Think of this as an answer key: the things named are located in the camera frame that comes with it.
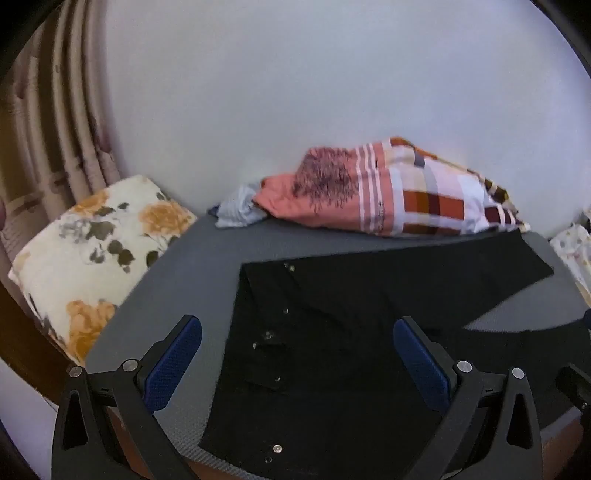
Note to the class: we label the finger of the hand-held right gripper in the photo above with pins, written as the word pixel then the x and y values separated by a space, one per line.
pixel 577 383

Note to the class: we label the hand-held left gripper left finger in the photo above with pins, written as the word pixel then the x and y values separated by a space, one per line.
pixel 173 364

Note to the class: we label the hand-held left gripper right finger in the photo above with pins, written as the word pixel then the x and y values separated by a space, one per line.
pixel 422 364

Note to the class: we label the black pants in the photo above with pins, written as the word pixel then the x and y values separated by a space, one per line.
pixel 332 318

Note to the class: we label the grey textured bed mat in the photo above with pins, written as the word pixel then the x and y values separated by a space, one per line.
pixel 194 277

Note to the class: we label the white floral cloth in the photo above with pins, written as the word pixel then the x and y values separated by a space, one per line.
pixel 575 254

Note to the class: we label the floral pillow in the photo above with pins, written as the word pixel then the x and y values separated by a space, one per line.
pixel 92 258

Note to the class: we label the light blue striped cloth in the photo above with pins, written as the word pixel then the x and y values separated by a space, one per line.
pixel 235 210

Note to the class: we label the orange plaid blanket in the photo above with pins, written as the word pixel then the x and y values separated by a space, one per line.
pixel 406 198

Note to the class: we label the beige curtain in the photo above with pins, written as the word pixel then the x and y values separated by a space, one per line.
pixel 55 115

